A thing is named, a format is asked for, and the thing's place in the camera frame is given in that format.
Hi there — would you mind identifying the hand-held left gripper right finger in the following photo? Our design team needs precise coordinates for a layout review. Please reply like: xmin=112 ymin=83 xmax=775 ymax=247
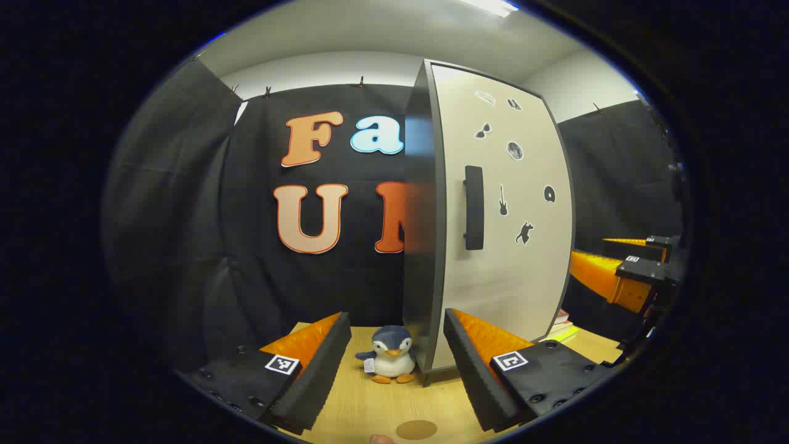
xmin=443 ymin=308 xmax=617 ymax=432

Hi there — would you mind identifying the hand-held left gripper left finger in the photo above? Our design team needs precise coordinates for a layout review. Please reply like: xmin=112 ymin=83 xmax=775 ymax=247
xmin=176 ymin=311 xmax=352 ymax=435

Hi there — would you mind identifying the brown round coaster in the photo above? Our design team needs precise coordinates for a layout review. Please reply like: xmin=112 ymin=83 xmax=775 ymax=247
xmin=396 ymin=420 xmax=439 ymax=441

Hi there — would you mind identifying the white cabinet door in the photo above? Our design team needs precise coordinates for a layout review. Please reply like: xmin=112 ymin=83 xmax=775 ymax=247
xmin=428 ymin=63 xmax=577 ymax=372

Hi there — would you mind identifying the plush penguin toy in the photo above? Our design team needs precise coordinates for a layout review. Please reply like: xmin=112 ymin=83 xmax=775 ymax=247
xmin=355 ymin=325 xmax=417 ymax=385

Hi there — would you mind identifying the black backdrop cloth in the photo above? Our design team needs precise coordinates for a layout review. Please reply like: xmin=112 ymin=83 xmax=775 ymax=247
xmin=102 ymin=55 xmax=685 ymax=377

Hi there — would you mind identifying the ceiling light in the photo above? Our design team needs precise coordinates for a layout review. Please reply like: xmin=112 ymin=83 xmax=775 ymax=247
xmin=459 ymin=0 xmax=520 ymax=18

